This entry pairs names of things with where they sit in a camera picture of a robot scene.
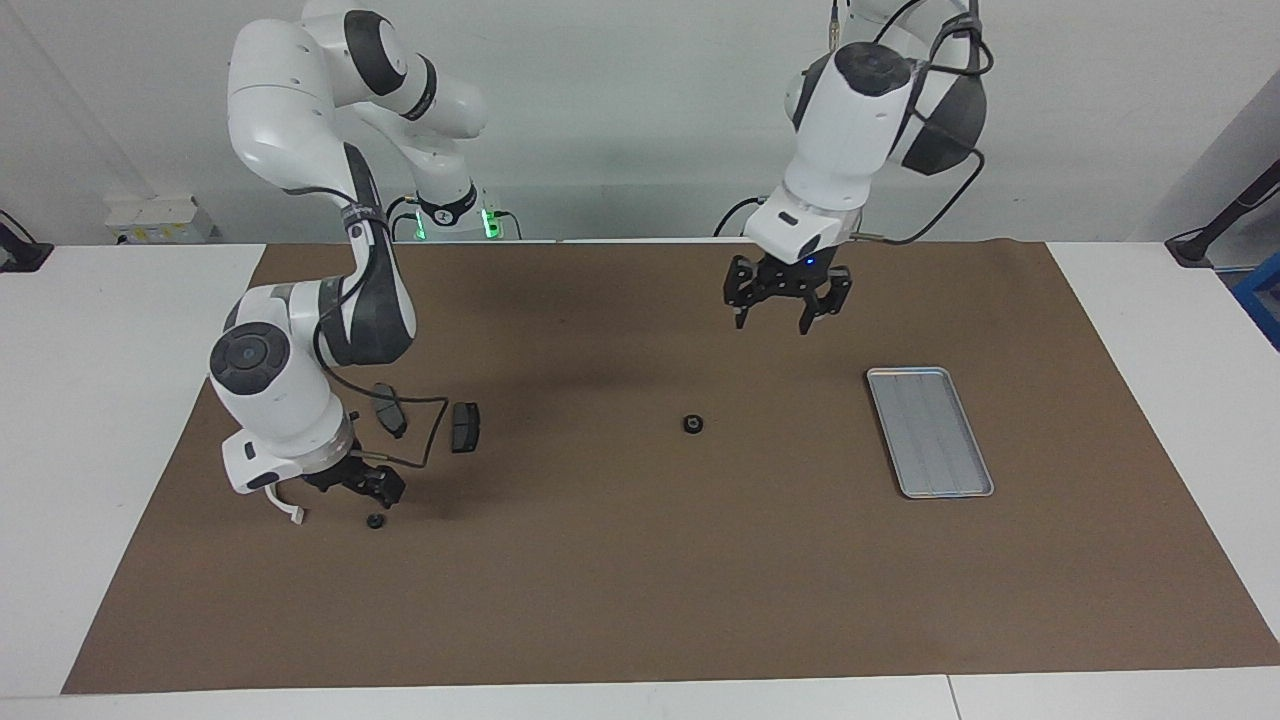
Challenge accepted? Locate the blue box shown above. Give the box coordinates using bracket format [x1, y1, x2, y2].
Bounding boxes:
[1232, 252, 1280, 351]

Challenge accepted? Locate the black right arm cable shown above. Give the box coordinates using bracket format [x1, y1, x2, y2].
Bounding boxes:
[313, 185, 449, 471]

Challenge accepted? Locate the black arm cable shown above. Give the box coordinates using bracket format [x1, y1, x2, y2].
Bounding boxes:
[313, 185, 449, 471]
[828, 0, 998, 246]

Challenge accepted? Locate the brown table mat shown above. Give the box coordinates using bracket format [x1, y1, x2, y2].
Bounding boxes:
[62, 240, 1280, 694]

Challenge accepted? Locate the white wall socket box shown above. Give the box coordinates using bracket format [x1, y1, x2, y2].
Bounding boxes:
[105, 195, 216, 244]

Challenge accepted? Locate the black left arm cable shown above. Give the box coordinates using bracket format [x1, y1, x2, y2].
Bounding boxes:
[828, 0, 998, 246]

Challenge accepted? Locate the silver metal tray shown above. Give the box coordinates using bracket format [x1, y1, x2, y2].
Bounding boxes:
[866, 367, 995, 499]

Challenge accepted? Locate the curved dark brake pad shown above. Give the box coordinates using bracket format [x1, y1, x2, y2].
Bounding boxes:
[372, 383, 409, 439]

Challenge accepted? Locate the black angled stand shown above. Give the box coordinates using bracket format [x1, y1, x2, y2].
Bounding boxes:
[1165, 160, 1280, 269]

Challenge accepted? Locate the black base power cable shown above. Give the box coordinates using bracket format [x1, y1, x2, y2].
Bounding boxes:
[713, 193, 769, 239]

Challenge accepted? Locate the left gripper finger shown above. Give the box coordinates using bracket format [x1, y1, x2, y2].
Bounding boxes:
[725, 255, 779, 329]
[797, 268, 854, 336]

